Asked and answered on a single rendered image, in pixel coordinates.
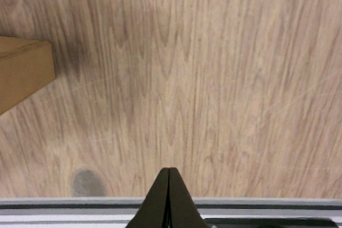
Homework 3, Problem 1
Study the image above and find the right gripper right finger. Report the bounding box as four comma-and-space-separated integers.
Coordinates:
169, 167, 210, 228

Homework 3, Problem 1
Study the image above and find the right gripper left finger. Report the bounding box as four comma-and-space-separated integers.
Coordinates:
124, 167, 169, 228

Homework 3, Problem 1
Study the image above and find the grey aluminium extrusion rail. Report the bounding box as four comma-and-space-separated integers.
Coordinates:
0, 200, 342, 228

